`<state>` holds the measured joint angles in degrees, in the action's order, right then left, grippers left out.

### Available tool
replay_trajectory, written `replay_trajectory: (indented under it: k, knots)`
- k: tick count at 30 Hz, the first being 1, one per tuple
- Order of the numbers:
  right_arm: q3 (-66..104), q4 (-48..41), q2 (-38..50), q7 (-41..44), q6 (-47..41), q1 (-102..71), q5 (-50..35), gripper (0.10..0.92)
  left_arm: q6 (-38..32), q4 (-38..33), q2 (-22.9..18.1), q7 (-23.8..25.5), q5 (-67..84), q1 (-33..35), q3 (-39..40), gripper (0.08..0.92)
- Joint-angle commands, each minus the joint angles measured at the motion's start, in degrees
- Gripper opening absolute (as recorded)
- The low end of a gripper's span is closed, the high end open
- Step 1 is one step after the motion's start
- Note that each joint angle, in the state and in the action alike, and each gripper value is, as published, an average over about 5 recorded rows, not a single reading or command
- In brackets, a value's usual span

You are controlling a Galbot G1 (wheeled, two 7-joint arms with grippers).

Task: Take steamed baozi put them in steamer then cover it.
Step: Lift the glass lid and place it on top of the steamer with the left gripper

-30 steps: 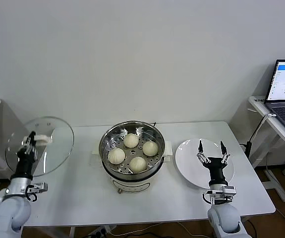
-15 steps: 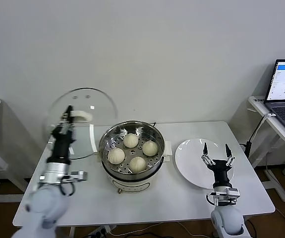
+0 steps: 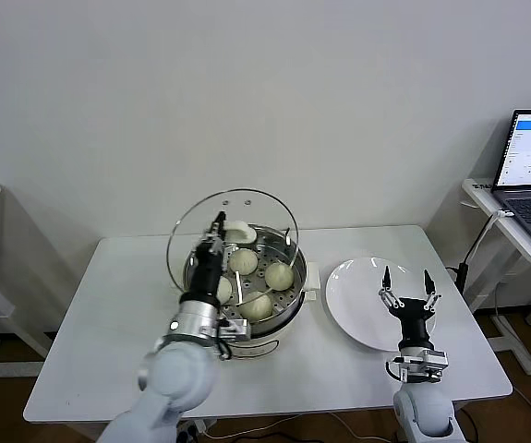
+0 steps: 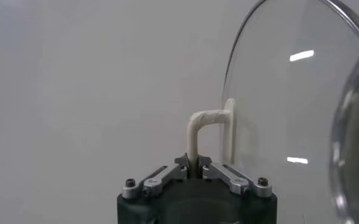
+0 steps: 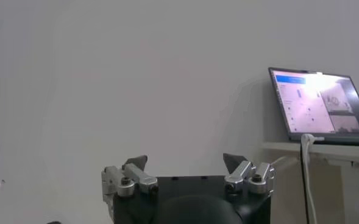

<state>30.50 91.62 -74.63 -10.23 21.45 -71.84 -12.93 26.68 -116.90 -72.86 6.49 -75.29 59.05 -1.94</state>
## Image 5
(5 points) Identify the white laptop cable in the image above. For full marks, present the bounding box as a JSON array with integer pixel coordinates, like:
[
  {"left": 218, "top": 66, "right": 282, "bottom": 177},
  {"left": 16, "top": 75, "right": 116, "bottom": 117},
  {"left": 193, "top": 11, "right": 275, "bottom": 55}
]
[{"left": 300, "top": 133, "right": 325, "bottom": 224}]

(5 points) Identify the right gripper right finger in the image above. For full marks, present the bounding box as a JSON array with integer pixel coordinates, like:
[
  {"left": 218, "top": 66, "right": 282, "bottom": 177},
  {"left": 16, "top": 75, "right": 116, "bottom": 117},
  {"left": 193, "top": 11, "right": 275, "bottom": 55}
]
[{"left": 222, "top": 152, "right": 275, "bottom": 195}]

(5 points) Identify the open gray laptop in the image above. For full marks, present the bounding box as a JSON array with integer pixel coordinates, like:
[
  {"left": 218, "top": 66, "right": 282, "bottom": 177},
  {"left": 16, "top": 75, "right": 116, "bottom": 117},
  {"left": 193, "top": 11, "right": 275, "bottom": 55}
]
[{"left": 268, "top": 66, "right": 359, "bottom": 147}]

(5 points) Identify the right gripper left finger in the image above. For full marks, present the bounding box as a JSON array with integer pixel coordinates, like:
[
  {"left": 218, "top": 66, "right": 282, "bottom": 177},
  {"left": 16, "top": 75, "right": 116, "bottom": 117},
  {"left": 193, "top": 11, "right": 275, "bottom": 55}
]
[{"left": 101, "top": 154, "right": 159, "bottom": 201}]

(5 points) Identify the white laptop side table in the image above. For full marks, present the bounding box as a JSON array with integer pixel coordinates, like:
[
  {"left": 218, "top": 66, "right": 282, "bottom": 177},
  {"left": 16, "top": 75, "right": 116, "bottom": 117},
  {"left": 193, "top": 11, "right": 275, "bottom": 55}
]
[{"left": 263, "top": 141, "right": 359, "bottom": 224}]

